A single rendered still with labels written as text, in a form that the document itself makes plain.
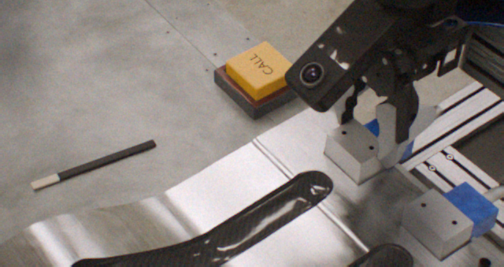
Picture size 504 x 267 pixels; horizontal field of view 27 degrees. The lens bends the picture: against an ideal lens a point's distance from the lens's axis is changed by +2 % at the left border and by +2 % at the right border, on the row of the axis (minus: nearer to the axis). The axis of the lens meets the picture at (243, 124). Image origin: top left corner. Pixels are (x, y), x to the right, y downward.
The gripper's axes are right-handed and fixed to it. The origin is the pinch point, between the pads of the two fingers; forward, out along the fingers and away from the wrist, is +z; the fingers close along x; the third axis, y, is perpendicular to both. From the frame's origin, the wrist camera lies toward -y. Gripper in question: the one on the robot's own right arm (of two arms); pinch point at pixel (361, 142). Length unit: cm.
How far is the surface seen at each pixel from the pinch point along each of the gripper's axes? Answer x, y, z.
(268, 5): 106, 75, 91
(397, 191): -5.3, 0.0, 2.2
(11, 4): 51, -12, 11
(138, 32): 37.3, -2.4, 11.2
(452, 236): -13.3, -1.5, -0.5
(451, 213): -11.4, 0.3, -0.5
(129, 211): 7.1, -22.2, 1.3
